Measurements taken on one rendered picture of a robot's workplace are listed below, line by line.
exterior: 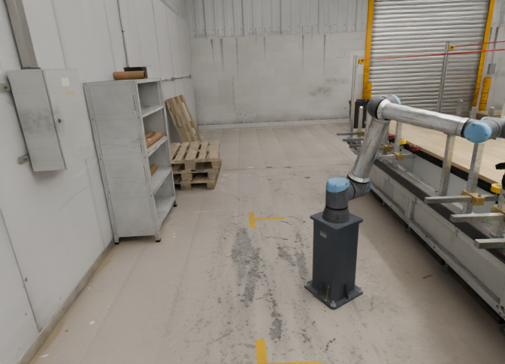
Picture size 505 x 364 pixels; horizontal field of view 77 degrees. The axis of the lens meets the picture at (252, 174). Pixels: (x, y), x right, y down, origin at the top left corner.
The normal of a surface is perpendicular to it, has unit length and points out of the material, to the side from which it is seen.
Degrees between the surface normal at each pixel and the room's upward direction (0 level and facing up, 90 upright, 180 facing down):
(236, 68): 90
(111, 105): 90
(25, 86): 90
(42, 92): 90
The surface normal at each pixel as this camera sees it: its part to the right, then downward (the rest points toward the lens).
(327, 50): 0.04, 0.31
